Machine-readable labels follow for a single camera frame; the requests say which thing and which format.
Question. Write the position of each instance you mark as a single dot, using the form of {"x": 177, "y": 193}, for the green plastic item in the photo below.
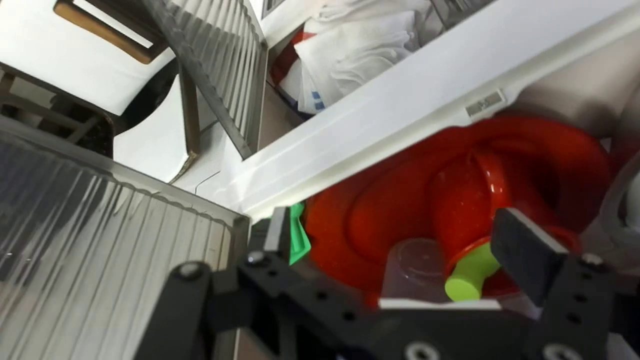
{"x": 298, "y": 236}

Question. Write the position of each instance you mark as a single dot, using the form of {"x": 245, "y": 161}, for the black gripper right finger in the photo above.
{"x": 526, "y": 253}

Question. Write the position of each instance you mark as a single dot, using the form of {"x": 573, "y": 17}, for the light green plastic piece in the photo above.
{"x": 471, "y": 272}

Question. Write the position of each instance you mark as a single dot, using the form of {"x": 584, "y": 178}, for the clear plastic cup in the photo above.
{"x": 416, "y": 266}

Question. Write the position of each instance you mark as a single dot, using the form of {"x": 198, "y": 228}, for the white plastic bag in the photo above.
{"x": 360, "y": 46}

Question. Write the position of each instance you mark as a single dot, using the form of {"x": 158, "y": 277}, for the wood-framed white chair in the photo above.
{"x": 106, "y": 30}

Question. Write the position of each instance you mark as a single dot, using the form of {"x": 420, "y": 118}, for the translucent cabinet door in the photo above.
{"x": 220, "y": 73}

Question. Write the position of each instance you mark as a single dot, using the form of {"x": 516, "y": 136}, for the ribbed metal panel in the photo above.
{"x": 101, "y": 253}

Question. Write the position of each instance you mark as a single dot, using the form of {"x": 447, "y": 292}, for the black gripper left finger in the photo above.
{"x": 280, "y": 312}

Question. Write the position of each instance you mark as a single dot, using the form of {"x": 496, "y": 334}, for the white barcode sticker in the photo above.
{"x": 484, "y": 104}

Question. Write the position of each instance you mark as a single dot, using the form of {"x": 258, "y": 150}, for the red metal cup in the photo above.
{"x": 466, "y": 200}

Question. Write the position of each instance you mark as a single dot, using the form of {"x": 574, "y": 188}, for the red plastic bowls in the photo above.
{"x": 373, "y": 221}

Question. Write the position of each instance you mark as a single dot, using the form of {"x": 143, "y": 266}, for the white three-tier cabinet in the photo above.
{"x": 400, "y": 113}

